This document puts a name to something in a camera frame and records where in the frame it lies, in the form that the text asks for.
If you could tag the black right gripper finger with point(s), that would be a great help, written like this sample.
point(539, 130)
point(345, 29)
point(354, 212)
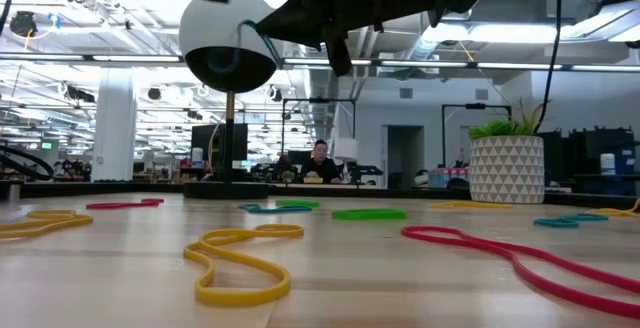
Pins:
point(297, 32)
point(292, 13)

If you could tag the green rubber band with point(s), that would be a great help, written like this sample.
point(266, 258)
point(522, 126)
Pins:
point(345, 215)
point(300, 203)

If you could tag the red rubber band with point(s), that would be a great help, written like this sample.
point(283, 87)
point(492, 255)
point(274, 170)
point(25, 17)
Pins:
point(125, 204)
point(512, 255)

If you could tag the yellow rubber band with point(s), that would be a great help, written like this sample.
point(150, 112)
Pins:
point(615, 212)
point(86, 220)
point(470, 205)
point(240, 298)

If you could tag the long ceiling light strip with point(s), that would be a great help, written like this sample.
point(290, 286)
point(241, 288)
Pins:
point(425, 64)
point(135, 59)
point(310, 61)
point(515, 66)

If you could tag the white globe table lamp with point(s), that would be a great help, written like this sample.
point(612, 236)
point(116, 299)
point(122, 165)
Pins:
point(215, 23)

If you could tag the black ceiling speaker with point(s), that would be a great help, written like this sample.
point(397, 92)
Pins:
point(154, 94)

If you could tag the white lampshade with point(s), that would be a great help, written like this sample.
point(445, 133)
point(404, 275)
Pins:
point(346, 149)

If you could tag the person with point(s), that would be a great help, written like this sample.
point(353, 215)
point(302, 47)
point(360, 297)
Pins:
point(321, 168)

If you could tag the black monitor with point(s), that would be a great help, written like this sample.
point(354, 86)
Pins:
point(205, 143)

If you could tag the small black robot rig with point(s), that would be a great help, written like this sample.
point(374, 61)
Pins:
point(367, 170)

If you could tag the white canister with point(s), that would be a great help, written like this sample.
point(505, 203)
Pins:
point(607, 164)
point(197, 158)

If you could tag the white round column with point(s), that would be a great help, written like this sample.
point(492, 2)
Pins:
point(114, 133)

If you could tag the black ceiling device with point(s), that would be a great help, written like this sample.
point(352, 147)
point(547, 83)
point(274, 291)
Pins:
point(22, 23)

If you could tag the pink blue box stack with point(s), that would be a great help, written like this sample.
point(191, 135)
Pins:
point(445, 178)

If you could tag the green exit sign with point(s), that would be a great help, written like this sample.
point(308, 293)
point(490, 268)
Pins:
point(47, 145)

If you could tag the green plant in patterned pot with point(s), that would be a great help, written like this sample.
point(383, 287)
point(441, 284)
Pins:
point(505, 168)

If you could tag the black cabinets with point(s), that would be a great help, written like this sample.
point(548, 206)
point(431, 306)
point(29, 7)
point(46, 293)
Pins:
point(580, 158)

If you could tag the silver corrugated duct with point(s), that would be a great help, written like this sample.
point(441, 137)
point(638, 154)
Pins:
point(322, 93)

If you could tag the black rig frame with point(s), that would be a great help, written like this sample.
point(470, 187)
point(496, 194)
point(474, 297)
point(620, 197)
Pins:
point(320, 100)
point(475, 106)

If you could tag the grey wall vent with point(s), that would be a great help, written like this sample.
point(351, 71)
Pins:
point(481, 94)
point(406, 93)

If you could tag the black aluminium table frame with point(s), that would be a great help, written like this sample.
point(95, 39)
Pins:
point(100, 189)

